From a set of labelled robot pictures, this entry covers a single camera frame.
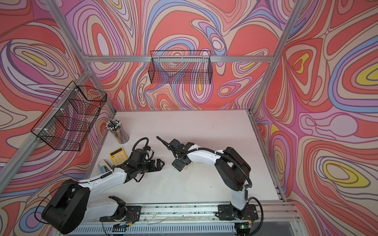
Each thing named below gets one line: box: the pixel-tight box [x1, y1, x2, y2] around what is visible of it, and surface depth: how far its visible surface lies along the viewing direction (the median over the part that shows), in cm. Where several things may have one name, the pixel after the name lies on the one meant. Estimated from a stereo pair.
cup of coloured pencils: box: [105, 118, 130, 145], surface depth 93 cm
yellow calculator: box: [109, 147, 129, 167], surface depth 95 cm
